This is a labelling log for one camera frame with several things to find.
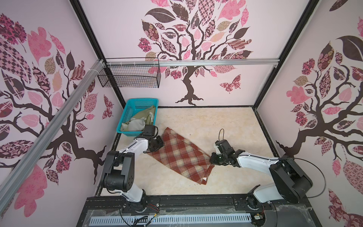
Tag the aluminium rail left wall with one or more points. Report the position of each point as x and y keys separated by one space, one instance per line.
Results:
x=21 y=171

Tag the black wire basket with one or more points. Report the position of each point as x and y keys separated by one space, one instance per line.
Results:
x=135 y=72

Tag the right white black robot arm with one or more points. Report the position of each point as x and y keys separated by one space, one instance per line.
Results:
x=290 y=182

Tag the white slotted cable duct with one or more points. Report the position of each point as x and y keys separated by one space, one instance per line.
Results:
x=168 y=220

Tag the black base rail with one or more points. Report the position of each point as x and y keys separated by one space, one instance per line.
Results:
x=270 y=214

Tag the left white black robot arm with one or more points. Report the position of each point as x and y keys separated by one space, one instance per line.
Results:
x=119 y=170

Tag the aluminium rail back wall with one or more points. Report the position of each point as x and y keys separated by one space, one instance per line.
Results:
x=198 y=62

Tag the aluminium rail wall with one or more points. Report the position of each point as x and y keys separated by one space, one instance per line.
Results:
x=21 y=171
x=198 y=62

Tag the olive and white skirt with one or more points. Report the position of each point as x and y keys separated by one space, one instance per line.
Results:
x=139 y=120

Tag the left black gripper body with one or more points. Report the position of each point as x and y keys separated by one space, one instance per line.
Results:
x=158 y=143

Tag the red plaid skirt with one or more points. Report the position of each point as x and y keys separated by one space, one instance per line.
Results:
x=184 y=157

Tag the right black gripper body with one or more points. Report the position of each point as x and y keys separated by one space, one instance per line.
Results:
x=215 y=158

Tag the teal plastic basket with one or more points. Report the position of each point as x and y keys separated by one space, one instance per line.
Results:
x=133 y=106

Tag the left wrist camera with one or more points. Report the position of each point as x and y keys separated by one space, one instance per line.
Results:
x=150 y=130

